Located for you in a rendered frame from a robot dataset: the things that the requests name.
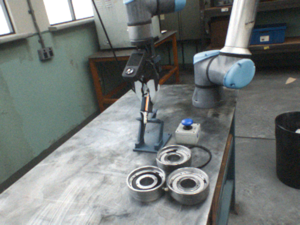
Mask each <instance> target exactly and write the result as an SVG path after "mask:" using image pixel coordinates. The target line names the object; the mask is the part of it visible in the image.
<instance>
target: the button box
mask: <svg viewBox="0 0 300 225"><path fill-rule="evenodd" d="M200 135H201V130H200V124H194V123H193V124H192V125H190V126H189V127H188V128H187V127H186V126H183V125H182V123H180V125H179V127H178V128H177V129H176V131H175V136H176V143H181V144H192V145H196V144H197V143H198V141H199V138H200Z"/></svg>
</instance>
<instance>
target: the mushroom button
mask: <svg viewBox="0 0 300 225"><path fill-rule="evenodd" d="M181 123H182V125H183V126H186V127H187V128H188V127H189V126H190V125H192V124H193V120H192V119H184V120H182V122H181Z"/></svg>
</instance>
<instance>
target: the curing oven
mask: <svg viewBox="0 0 300 225"><path fill-rule="evenodd" d="M94 2H95V4H96V7H97V10H98V11H99V14H100V17H101V20H102V22H103V25H104V27H105V30H106V33H107V35H108V38H109V40H110V41H111V44H112V47H113V48H122V47H135V46H132V45H131V40H130V39H129V34H128V26H127V20H126V13H125V7H124V4H123V0H94ZM90 3H91V8H92V10H93V15H94V20H95V26H96V30H97V34H98V39H99V45H100V49H105V52H106V51H108V50H107V49H108V48H111V47H110V45H109V43H108V40H107V38H106V35H105V32H104V30H103V28H102V25H101V22H100V20H99V17H98V15H97V13H96V10H95V8H94V5H93V2H92V1H91V0H90ZM151 19H152V27H153V40H155V39H156V40H159V38H160V37H161V36H162V33H161V22H160V15H157V16H152V17H151Z"/></svg>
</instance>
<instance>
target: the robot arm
mask: <svg viewBox="0 0 300 225"><path fill-rule="evenodd" d="M123 4H124V7H125V13H126V20H127V28H128V30H127V31H128V34H129V39H130V40H131V45H132V46H137V50H133V51H132V53H131V56H130V58H129V59H128V62H127V65H126V67H125V70H124V72H123V73H122V76H123V78H124V80H125V81H130V82H131V83H132V86H133V88H134V91H135V92H136V94H137V95H138V97H139V99H140V100H141V101H142V97H144V92H145V88H146V85H145V84H144V82H143V79H142V78H147V79H150V80H149V81H148V82H147V87H148V88H149V91H150V92H149V95H150V101H151V103H152V105H154V103H155V101H156V99H157V95H158V92H159V89H160V85H159V74H158V71H159V72H160V71H162V68H161V59H160V55H155V48H154V40H153V27H152V19H151V17H152V16H157V15H164V14H170V13H175V12H177V11H181V10H182V9H183V8H184V6H185V4H186V0H123ZM258 5H259V0H234V3H233V6H232V13H231V19H230V24H229V26H228V32H227V37H226V43H225V46H224V48H223V49H221V50H210V51H207V52H201V53H198V54H196V55H195V56H194V63H193V64H194V73H195V91H194V94H193V99H192V101H193V105H194V106H195V107H198V108H204V109H211V108H218V107H221V106H224V105H225V104H226V94H225V91H224V88H223V86H224V87H226V88H229V89H236V90H237V89H242V88H244V87H246V85H247V84H249V83H250V82H251V80H252V78H253V76H254V74H255V66H254V65H255V64H254V63H253V62H252V61H251V55H252V54H251V52H250V51H249V45H250V40H251V35H252V33H253V28H254V23H255V17H256V14H257V10H258ZM159 61H160V68H159ZM156 63H158V65H156Z"/></svg>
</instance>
